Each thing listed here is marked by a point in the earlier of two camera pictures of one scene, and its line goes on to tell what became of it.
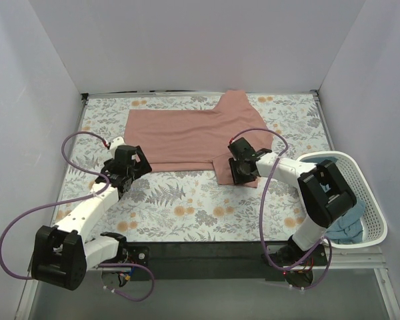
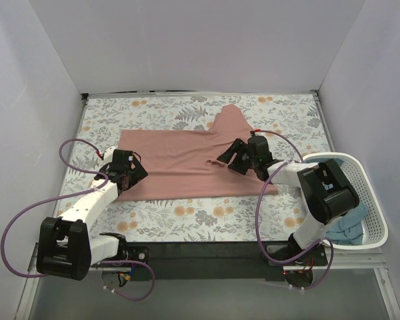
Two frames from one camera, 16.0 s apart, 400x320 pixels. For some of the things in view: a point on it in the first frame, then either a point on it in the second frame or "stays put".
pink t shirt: (175, 138) -> (183, 163)
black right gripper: (235, 171) stays put
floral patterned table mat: (190, 207) stays put
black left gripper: (141, 160) stays put
